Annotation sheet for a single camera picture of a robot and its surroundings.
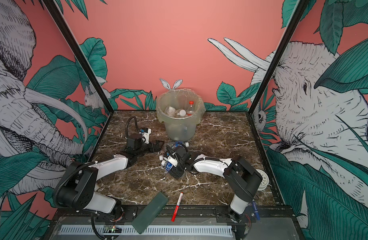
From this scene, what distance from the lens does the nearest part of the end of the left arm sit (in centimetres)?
71

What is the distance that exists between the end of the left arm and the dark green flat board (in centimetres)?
25

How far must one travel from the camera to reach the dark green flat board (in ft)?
2.33
